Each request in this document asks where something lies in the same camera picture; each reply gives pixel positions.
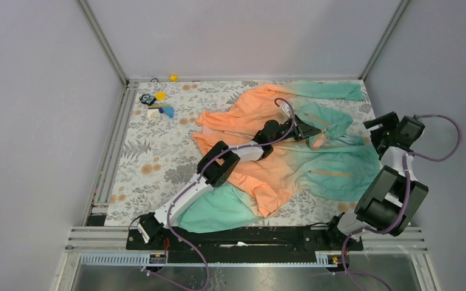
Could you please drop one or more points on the orange and teal jacket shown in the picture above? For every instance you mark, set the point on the orange and teal jacket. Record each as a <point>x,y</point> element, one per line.
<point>331,164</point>

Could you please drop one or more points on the floral patterned table cloth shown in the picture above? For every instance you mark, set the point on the floral patterned table cloth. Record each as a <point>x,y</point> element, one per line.
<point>159,157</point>

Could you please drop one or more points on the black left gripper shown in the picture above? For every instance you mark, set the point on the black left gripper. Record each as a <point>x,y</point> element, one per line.
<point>301,130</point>

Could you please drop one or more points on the blue triangular block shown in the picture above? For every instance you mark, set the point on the blue triangular block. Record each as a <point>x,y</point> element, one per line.
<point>168,111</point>

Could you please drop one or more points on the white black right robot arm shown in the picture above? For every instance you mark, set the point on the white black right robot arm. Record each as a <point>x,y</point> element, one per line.
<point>391,200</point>

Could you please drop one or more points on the black blue toy car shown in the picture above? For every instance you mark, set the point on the black blue toy car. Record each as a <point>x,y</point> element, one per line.
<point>147,99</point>

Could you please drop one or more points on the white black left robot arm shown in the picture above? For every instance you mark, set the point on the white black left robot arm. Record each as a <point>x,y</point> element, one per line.
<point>215,168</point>

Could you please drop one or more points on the yellow round disc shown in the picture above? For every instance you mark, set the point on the yellow round disc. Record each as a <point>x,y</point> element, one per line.
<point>160,96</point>

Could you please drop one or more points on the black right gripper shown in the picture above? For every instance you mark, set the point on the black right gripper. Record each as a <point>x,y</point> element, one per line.
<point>388,118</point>

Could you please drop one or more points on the green yellow flat stick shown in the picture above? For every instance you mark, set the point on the green yellow flat stick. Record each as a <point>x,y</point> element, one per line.
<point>159,106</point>

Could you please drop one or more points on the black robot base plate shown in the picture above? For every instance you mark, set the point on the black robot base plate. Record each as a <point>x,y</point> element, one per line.
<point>300,238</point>

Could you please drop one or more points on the aluminium frame rails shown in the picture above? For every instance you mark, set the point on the aluminium frame rails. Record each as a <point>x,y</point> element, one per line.
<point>66,278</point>

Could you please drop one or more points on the white toy block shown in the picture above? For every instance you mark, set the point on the white toy block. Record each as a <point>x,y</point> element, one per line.
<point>153,114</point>

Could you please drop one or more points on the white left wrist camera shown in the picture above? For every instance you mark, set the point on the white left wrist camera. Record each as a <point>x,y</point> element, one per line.
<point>287,110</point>

